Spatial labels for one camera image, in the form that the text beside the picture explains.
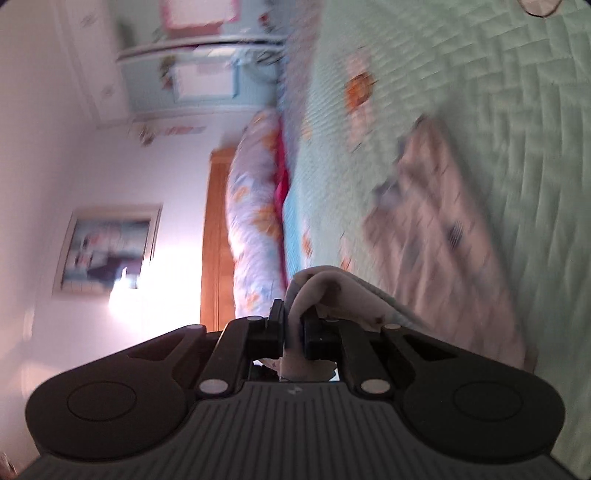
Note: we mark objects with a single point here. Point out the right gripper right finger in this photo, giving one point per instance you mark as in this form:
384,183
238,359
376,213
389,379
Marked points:
345,343

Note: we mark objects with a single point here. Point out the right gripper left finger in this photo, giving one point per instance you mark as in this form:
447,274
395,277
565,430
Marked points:
242,341

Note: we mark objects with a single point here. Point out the white patterned baby garment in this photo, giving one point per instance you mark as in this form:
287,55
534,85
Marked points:
438,270

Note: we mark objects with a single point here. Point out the wooden headboard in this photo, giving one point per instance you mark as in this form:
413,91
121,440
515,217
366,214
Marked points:
216,304

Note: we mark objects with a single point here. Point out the floral long pillow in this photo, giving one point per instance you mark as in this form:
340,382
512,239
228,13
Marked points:
255,234

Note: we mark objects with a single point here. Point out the magenta bed sheet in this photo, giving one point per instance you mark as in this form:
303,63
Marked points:
281,188

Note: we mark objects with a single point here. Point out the electric fan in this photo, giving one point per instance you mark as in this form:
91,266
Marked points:
262,63

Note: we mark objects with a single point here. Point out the pale blue sliding wardrobe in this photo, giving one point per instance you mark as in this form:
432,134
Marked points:
179,57

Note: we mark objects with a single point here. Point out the mint green bee quilt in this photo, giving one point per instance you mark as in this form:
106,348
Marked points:
513,93

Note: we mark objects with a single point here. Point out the white upper cabinet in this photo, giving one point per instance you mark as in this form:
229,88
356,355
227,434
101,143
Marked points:
90,44

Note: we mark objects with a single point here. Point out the framed wall picture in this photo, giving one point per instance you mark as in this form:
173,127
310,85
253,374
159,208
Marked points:
104,246

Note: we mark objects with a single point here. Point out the hanging wall ornament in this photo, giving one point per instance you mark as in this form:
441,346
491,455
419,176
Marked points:
148,133

